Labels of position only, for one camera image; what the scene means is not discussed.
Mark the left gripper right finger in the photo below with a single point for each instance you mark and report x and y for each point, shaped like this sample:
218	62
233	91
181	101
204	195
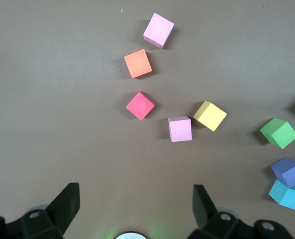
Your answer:
200	204

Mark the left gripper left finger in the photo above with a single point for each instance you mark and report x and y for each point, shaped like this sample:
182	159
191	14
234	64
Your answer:
67	201

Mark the teal foam cube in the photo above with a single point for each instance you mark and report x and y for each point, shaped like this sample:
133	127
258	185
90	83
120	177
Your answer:
286	195

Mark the yellow foam cube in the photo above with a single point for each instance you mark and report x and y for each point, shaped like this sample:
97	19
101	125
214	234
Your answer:
210	116

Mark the purple foam cube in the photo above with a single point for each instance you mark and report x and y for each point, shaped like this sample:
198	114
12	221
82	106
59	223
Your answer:
286	171

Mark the green foam cube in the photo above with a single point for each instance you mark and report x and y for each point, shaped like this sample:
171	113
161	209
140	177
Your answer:
279	133

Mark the pink foam cube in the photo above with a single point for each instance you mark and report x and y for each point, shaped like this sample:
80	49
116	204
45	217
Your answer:
180	129
158	29

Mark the red foam cube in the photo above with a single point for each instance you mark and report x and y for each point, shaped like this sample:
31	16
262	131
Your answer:
139	106

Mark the orange foam cube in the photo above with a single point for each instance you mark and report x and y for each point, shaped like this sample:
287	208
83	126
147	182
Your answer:
137	63

